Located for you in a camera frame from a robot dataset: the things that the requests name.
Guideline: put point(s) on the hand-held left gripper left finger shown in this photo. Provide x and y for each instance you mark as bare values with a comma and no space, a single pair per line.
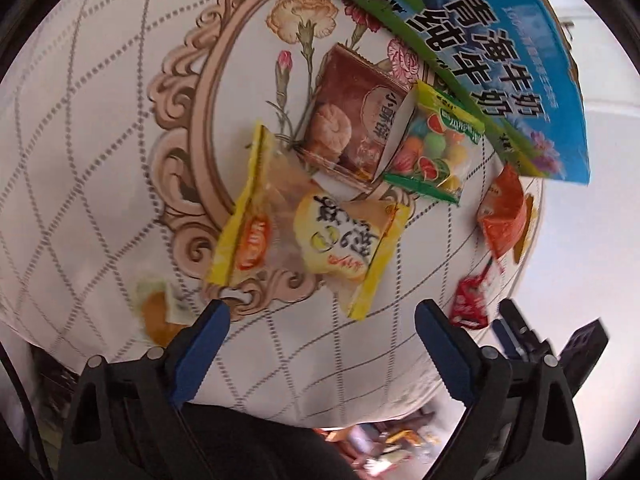
200,352

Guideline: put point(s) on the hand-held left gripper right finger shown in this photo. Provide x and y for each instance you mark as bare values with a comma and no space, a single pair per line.
445,352

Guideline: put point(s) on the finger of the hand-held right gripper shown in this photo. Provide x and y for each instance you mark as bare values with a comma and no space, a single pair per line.
522,327
501,336

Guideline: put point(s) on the small red candy packet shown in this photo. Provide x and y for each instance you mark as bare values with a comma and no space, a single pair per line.
467,305

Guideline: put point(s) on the orange snack packet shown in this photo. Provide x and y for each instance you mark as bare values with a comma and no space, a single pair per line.
502,215

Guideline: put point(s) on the yellow bread packet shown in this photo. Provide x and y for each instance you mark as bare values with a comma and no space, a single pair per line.
320,230

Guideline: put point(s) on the fruit candy packet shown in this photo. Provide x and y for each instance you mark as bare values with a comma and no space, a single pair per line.
435,152

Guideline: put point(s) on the brown cookie packet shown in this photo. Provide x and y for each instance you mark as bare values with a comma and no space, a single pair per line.
350,110

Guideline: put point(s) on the blue printed cardboard box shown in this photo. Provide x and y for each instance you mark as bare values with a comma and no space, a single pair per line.
500,35

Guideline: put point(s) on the pile of snack packets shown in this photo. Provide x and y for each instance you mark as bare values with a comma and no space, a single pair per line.
390,440

